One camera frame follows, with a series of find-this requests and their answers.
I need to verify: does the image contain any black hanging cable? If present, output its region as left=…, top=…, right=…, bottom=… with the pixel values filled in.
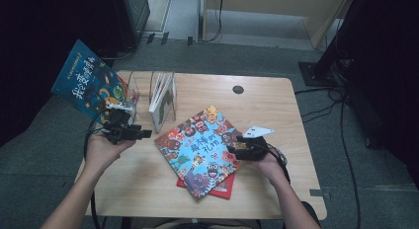
left=202, top=0, right=225, bottom=43

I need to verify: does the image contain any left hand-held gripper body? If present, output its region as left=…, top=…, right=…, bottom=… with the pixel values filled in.
left=103, top=102, right=142, bottom=145

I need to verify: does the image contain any black floor cable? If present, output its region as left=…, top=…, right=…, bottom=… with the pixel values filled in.
left=300, top=100, right=344, bottom=124
left=293, top=86, right=345, bottom=96
left=339, top=90, right=363, bottom=229

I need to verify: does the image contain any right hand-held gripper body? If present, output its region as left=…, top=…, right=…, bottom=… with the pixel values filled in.
left=236, top=125, right=275, bottom=162

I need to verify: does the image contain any grey floor tape piece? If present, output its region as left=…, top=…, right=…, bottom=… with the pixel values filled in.
left=309, top=189, right=332, bottom=200

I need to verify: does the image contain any light wooden partition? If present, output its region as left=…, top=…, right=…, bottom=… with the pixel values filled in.
left=201, top=0, right=357, bottom=50

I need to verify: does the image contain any white and green picture book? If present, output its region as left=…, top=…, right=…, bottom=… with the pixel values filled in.
left=147, top=72, right=177, bottom=133

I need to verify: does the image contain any black cabinet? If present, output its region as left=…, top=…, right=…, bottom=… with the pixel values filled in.
left=112, top=0, right=151, bottom=50

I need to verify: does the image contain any animal print picture book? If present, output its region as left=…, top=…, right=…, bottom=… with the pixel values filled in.
left=153, top=105, right=246, bottom=199

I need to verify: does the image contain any black metal stand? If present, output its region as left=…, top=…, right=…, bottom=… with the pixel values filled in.
left=297, top=0, right=367, bottom=89

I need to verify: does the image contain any clear acrylic book rack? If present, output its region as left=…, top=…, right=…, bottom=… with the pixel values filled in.
left=123, top=70, right=179, bottom=133

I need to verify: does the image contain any person's right hand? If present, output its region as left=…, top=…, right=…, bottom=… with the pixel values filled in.
left=245, top=151, right=291, bottom=188

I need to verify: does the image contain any dark curtain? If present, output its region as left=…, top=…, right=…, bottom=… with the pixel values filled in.
left=0, top=0, right=117, bottom=148
left=342, top=0, right=419, bottom=184

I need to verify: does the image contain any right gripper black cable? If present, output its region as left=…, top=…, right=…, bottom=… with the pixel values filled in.
left=263, top=143, right=293, bottom=186

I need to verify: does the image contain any person's left hand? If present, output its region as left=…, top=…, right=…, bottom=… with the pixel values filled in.
left=83, top=133, right=136, bottom=178

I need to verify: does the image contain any dark blue monster picture book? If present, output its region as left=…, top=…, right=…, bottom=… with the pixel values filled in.
left=49, top=38, right=130, bottom=125

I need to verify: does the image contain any red picture book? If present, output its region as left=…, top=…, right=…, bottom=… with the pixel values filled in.
left=176, top=171, right=236, bottom=200

